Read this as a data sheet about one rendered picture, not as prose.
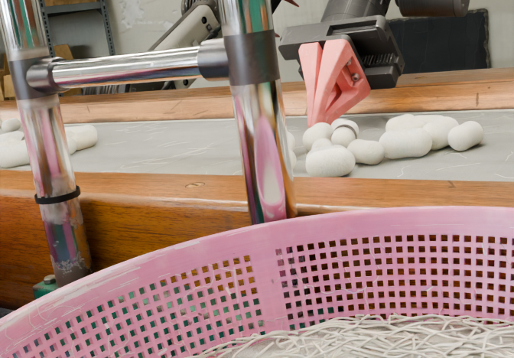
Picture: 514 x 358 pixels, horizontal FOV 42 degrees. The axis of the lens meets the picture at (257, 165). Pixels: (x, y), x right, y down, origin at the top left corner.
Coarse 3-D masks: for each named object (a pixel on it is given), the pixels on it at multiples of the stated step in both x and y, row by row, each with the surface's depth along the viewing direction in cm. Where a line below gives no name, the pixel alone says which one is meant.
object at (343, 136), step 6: (336, 132) 53; (342, 132) 53; (348, 132) 53; (336, 138) 53; (342, 138) 53; (348, 138) 53; (354, 138) 53; (336, 144) 53; (342, 144) 53; (348, 144) 53
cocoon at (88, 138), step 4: (80, 132) 71; (84, 132) 72; (88, 132) 72; (92, 132) 72; (72, 136) 71; (76, 136) 71; (80, 136) 71; (84, 136) 71; (88, 136) 71; (92, 136) 72; (96, 136) 72; (76, 140) 70; (80, 140) 71; (84, 140) 71; (88, 140) 71; (92, 140) 72; (96, 140) 72; (76, 144) 70; (80, 144) 71; (84, 144) 71; (88, 144) 71; (92, 144) 72; (76, 148) 71; (80, 148) 71
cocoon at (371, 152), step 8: (352, 144) 49; (360, 144) 48; (368, 144) 48; (376, 144) 48; (352, 152) 49; (360, 152) 48; (368, 152) 47; (376, 152) 47; (384, 152) 48; (360, 160) 48; (368, 160) 48; (376, 160) 48
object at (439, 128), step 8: (440, 120) 50; (448, 120) 50; (424, 128) 50; (432, 128) 49; (440, 128) 49; (448, 128) 49; (432, 136) 49; (440, 136) 49; (432, 144) 49; (440, 144) 49; (448, 144) 50
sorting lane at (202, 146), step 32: (96, 128) 86; (128, 128) 82; (160, 128) 79; (192, 128) 75; (224, 128) 73; (288, 128) 67; (384, 128) 61; (512, 128) 54; (96, 160) 65; (128, 160) 62; (160, 160) 60; (192, 160) 59; (224, 160) 57; (384, 160) 49; (416, 160) 48; (448, 160) 47; (480, 160) 46; (512, 160) 45
